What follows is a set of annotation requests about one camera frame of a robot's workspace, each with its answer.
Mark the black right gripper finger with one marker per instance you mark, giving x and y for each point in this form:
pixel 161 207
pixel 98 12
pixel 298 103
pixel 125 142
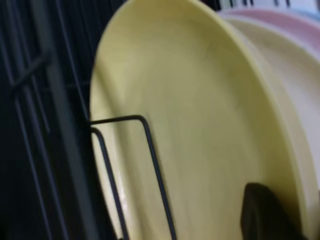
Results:
pixel 263 215

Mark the yellow plate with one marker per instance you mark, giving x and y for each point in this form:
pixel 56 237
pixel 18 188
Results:
pixel 218 115

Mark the white plate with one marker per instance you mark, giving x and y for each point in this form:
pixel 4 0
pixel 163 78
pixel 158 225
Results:
pixel 299 70

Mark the pink plate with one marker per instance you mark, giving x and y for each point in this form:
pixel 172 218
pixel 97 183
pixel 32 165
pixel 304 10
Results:
pixel 302 25

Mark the black wire dish rack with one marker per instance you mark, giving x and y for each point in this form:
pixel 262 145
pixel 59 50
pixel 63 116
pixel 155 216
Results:
pixel 49 187

